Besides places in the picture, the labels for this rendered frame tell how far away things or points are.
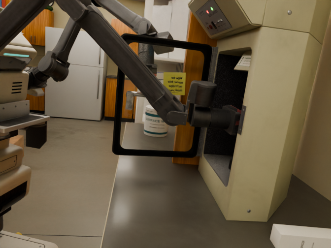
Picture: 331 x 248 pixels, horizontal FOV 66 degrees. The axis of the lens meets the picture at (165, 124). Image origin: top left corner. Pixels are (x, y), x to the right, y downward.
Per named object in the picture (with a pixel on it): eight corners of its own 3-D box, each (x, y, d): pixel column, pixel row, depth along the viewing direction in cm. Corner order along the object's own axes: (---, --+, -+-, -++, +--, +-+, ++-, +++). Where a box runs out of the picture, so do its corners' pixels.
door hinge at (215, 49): (199, 156, 94) (216, 46, 86) (201, 158, 92) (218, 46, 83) (195, 155, 94) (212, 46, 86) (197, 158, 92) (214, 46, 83)
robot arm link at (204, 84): (168, 112, 77) (165, 122, 69) (173, 75, 73) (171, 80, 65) (207, 118, 77) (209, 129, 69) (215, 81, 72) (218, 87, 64)
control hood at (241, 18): (216, 40, 86) (221, 8, 83) (262, 26, 54) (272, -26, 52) (183, 35, 84) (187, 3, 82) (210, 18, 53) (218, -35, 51)
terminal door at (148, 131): (196, 158, 93) (213, 45, 84) (111, 154, 87) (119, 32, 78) (195, 157, 94) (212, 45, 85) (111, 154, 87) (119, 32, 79)
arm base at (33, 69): (36, 72, 123) (17, 72, 111) (48, 63, 120) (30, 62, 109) (45, 87, 123) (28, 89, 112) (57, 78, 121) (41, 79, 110)
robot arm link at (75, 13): (71, 5, 69) (50, 1, 59) (84, -11, 68) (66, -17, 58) (173, 119, 78) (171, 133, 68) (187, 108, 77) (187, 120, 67)
